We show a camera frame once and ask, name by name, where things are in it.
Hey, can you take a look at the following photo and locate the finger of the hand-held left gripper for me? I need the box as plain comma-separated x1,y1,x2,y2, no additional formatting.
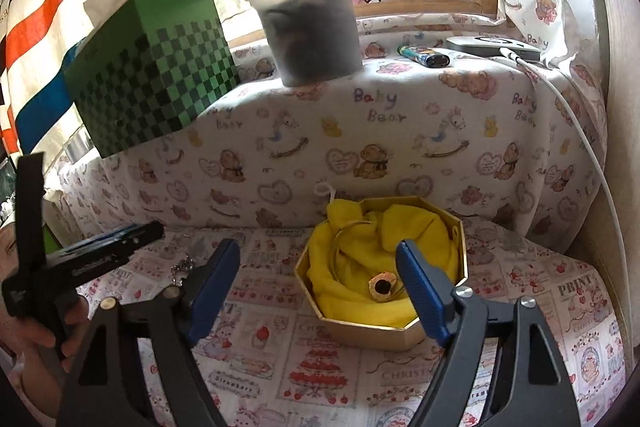
46,220,165,281
16,153,47,274

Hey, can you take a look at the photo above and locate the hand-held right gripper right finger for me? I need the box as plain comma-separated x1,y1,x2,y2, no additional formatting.
395,239,581,427

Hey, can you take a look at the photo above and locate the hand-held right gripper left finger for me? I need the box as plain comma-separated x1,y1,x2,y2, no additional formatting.
56,238,242,427

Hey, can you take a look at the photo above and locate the gold ring with dark stone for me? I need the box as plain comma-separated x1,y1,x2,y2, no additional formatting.
367,273,399,303

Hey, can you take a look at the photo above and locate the silver chain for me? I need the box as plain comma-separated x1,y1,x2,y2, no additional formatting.
170,254,197,288

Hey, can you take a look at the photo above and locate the gold octagonal box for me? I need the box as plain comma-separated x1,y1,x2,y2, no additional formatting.
293,194,468,353

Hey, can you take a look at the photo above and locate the silver bangle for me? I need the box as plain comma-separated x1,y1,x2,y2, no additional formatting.
330,218,381,278

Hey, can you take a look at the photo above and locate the person's left hand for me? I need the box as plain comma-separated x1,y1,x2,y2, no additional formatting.
0,293,92,418

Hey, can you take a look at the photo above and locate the yellow cloth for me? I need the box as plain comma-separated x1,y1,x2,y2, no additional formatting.
306,199,461,328

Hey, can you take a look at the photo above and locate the strawberry print sheet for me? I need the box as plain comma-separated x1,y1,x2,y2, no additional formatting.
75,219,628,427

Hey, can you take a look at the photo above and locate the green checkered box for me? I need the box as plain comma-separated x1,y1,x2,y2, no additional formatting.
62,0,240,159

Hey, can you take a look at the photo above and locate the bear print cloth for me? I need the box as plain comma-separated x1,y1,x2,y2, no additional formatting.
42,0,608,253

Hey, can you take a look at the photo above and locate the grey flat device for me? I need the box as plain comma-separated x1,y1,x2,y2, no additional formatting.
445,35,542,62

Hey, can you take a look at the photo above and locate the clear plastic tub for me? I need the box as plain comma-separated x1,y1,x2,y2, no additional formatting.
243,0,363,88

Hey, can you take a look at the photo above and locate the white cable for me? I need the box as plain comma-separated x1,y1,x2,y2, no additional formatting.
500,48,628,338

